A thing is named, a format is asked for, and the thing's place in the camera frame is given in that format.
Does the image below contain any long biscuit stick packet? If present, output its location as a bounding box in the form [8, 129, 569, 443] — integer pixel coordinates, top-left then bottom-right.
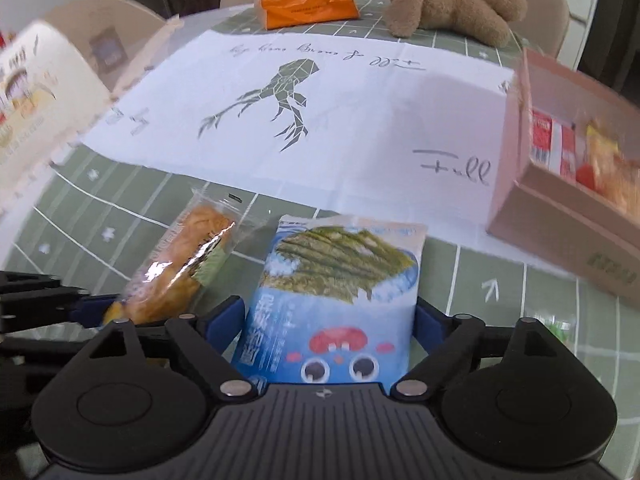
[102, 188, 264, 325]

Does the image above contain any blue seaweed snack bag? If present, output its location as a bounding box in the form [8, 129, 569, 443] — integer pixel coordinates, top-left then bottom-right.
[231, 214, 427, 389]

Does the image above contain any red spicy strip packet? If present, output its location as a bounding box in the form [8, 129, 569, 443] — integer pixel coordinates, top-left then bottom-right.
[530, 108, 576, 181]

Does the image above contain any red yellow snack packet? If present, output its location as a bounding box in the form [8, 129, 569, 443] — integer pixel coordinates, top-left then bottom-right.
[576, 120, 639, 221]

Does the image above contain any green checked tablecloth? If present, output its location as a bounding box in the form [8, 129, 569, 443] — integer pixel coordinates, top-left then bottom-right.
[6, 10, 639, 479]

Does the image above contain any pink cardboard box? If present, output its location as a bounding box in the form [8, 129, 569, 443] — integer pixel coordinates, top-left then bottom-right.
[487, 50, 639, 304]

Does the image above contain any cream scalloped paper bag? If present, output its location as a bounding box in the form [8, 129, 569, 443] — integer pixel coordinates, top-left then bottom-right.
[0, 14, 184, 216]

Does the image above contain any white printed paper mat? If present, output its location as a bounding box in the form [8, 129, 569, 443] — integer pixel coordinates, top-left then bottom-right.
[84, 30, 526, 261]

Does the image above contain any beige dining chair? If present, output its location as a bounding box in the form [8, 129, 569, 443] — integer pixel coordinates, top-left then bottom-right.
[44, 0, 183, 98]

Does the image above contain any beige chair behind bear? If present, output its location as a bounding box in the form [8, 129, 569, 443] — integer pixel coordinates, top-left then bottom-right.
[511, 0, 570, 58]

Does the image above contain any brown plush teddy bear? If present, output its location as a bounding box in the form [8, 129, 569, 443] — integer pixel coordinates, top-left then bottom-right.
[383, 0, 527, 48]

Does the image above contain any orange paper bag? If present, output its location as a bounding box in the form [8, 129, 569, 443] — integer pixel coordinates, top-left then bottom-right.
[254, 0, 359, 30]

